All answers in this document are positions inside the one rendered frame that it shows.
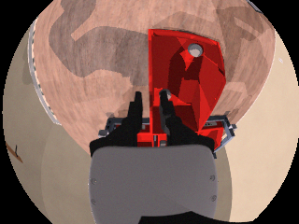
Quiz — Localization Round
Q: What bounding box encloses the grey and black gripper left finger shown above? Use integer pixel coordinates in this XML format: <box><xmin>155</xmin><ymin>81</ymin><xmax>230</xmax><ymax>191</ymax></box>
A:
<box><xmin>89</xmin><ymin>91</ymin><xmax>143</xmax><ymax>157</ymax></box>

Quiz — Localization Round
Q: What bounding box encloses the red bin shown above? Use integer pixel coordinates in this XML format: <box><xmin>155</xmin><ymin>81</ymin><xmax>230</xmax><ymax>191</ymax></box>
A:
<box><xmin>137</xmin><ymin>124</ymin><xmax>153</xmax><ymax>147</ymax></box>
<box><xmin>197</xmin><ymin>121</ymin><xmax>223</xmax><ymax>150</ymax></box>
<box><xmin>156</xmin><ymin>135</ymin><xmax>166</xmax><ymax>147</ymax></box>
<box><xmin>149</xmin><ymin>29</ymin><xmax>226</xmax><ymax>135</ymax></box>

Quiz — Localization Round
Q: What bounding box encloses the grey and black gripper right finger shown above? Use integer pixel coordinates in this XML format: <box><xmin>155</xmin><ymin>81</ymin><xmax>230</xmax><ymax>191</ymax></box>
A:
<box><xmin>159</xmin><ymin>91</ymin><xmax>215</xmax><ymax>154</ymax></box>

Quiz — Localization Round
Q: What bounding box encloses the grey metal disc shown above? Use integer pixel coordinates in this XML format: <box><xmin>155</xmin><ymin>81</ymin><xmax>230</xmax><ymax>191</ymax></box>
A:
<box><xmin>188</xmin><ymin>43</ymin><xmax>203</xmax><ymax>57</ymax></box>

